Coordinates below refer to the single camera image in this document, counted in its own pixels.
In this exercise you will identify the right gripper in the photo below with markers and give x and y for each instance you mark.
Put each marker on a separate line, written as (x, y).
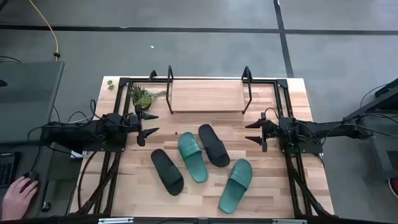
(264, 143)

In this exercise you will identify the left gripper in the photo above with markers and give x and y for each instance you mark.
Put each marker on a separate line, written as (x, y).
(140, 137)

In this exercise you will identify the black rubber slide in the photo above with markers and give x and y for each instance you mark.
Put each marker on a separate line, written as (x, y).
(214, 145)
(167, 172)

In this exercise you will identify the green rubber slide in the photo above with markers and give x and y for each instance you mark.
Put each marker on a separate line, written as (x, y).
(192, 157)
(235, 186)

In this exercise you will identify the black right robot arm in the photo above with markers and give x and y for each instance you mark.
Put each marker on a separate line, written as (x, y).
(326, 129)

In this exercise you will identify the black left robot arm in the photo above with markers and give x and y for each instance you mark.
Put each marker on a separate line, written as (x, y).
(77, 133)

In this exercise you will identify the potted succulent plant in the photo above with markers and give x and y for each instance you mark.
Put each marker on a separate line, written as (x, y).
(142, 98)

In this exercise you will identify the small green plant sprig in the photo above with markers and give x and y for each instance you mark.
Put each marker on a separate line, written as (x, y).
(110, 85)

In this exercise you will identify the white box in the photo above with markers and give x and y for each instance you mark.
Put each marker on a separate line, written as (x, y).
(77, 154)

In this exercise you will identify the grey side desk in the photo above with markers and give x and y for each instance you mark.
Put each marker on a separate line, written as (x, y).
(28, 99)

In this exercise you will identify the black computer mouse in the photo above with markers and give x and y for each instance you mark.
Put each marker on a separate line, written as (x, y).
(32, 175)

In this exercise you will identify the black metal stand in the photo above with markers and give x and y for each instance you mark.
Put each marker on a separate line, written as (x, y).
(384, 102)

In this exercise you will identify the small black knob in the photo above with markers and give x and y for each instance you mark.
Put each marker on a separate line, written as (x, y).
(45, 206)

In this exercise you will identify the red round object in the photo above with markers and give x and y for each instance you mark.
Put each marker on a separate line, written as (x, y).
(394, 186)

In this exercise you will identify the black keyboard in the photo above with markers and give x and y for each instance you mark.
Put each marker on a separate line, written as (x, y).
(6, 169)

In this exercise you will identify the person's hand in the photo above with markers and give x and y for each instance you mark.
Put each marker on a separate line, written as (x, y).
(17, 199)

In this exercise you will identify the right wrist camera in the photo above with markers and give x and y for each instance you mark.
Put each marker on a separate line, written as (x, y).
(272, 126)

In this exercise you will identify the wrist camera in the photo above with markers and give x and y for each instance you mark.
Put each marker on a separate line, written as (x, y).
(272, 126)
(133, 119)

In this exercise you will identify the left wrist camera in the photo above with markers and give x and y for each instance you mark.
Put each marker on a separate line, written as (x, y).
(133, 119)

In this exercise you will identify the wooden shelf with black frame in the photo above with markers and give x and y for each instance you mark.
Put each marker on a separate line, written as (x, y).
(206, 96)

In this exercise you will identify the black metal rig frame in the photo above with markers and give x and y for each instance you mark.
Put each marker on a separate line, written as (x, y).
(293, 186)

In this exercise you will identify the silver metal bracket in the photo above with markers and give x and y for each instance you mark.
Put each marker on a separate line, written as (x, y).
(115, 221)
(289, 221)

